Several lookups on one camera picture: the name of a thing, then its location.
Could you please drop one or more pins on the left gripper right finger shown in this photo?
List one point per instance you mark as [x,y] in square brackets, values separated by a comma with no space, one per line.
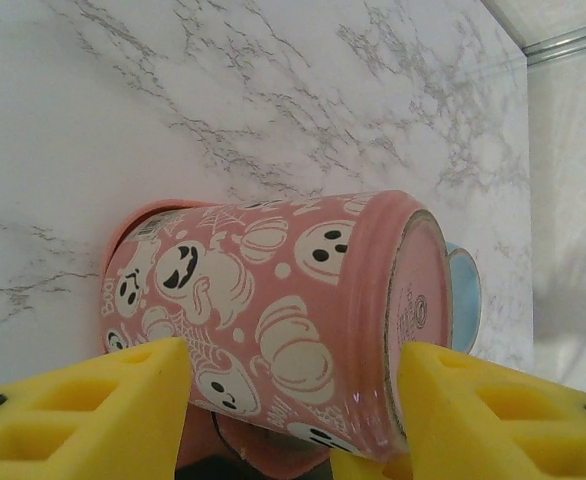
[498,430]

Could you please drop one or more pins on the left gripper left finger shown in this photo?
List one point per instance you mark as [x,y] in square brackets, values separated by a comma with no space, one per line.
[73,425]

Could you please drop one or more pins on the light blue mug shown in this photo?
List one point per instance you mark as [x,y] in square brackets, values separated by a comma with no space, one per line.
[465,300]

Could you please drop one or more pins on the pink ghost print mug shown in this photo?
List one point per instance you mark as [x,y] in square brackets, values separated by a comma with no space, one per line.
[273,300]

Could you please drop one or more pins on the aluminium frame post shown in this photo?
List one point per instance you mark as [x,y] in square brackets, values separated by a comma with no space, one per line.
[573,42]

